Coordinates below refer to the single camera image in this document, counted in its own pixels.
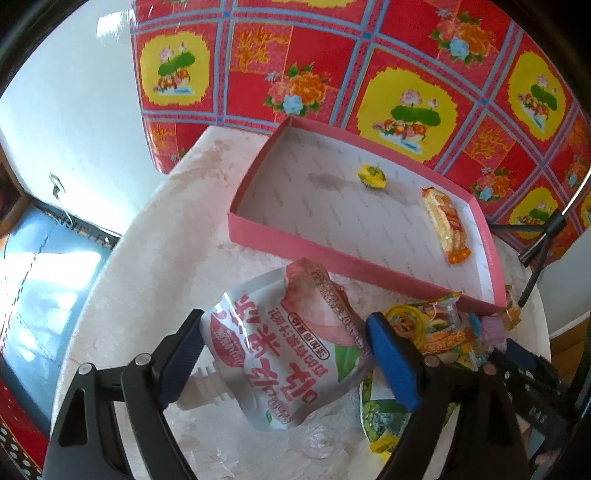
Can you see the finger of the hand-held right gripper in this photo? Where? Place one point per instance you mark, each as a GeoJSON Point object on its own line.
{"type": "Point", "coordinates": [531, 369]}

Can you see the orange snack packet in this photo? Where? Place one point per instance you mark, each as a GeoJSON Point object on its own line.
{"type": "Point", "coordinates": [512, 309]}

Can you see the red floral printed cloth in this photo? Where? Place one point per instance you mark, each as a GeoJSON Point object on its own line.
{"type": "Point", "coordinates": [323, 46]}

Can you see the black tripod stand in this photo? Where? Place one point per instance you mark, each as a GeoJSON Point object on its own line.
{"type": "Point", "coordinates": [538, 258]}

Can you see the colourful candy packet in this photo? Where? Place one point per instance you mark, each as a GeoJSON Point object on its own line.
{"type": "Point", "coordinates": [436, 321]}

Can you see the pink cardboard box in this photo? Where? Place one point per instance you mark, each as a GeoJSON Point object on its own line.
{"type": "Point", "coordinates": [346, 221]}

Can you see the yellow corn snack packet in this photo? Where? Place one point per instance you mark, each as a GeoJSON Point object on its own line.
{"type": "Point", "coordinates": [447, 224]}

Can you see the white pink drink pouch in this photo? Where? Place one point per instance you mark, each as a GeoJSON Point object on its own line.
{"type": "Point", "coordinates": [277, 332]}

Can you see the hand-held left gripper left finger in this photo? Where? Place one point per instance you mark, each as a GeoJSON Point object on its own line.
{"type": "Point", "coordinates": [178, 369]}

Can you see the green snack packet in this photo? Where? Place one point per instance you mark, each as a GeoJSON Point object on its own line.
{"type": "Point", "coordinates": [378, 410]}

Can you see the small yellow snack packet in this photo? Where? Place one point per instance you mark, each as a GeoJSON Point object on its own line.
{"type": "Point", "coordinates": [371, 176]}

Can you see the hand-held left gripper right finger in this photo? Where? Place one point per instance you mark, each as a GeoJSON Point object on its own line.
{"type": "Point", "coordinates": [392, 364]}

